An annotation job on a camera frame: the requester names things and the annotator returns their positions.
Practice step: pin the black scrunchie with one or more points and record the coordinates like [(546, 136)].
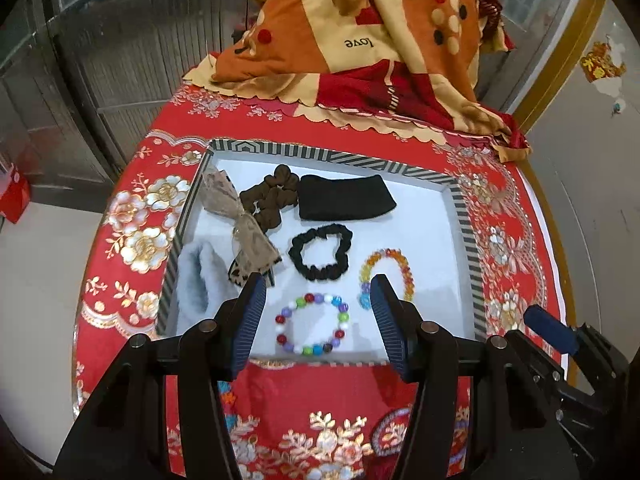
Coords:
[(300, 260)]

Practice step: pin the red paper bag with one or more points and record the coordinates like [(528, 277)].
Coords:
[(15, 195)]

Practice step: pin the orange red patterned blanket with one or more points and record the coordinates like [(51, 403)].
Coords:
[(310, 35)]

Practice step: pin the red embroidered floral tablecloth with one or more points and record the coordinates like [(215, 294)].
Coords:
[(120, 270)]

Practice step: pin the brown scrunchie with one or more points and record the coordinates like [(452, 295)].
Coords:
[(265, 200)]

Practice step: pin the striped shallow box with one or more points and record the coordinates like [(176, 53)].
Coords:
[(425, 240)]

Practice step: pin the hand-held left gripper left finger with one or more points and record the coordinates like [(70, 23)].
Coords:
[(250, 320)]

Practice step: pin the grey fluffy headband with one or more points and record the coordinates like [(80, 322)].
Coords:
[(197, 280)]

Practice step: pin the red gold wall sticker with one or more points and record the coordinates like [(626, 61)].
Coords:
[(602, 67)]

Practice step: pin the black headband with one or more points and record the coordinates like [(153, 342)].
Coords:
[(345, 197)]

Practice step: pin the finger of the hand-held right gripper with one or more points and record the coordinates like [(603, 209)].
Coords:
[(550, 330)]

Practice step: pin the grey metal door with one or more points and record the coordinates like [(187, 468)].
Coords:
[(125, 35)]

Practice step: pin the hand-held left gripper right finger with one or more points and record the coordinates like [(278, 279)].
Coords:
[(387, 320)]

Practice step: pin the leopard print ribbon bow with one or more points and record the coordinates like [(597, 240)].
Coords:
[(250, 240)]

